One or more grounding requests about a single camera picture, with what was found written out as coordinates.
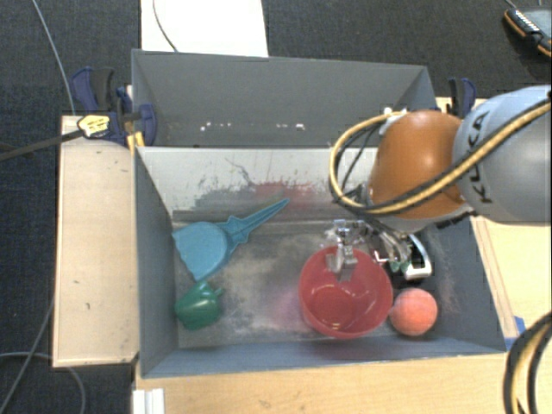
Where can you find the blue plastic dustpan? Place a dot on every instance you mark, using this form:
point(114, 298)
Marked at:
point(207, 248)

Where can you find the green toy bell pepper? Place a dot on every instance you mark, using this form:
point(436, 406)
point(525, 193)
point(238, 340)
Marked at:
point(198, 309)

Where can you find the pale wood flat board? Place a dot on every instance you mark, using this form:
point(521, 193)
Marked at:
point(95, 240)

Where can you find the red plastic bowl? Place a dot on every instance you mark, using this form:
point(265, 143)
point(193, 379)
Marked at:
point(345, 309)

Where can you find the orange ball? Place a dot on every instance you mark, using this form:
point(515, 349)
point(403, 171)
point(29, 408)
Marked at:
point(414, 312)

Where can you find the grey metal bin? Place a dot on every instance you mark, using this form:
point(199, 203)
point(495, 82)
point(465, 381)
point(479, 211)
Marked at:
point(267, 102)

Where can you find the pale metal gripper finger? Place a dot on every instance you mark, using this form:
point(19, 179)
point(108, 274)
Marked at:
point(334, 262)
point(348, 265)

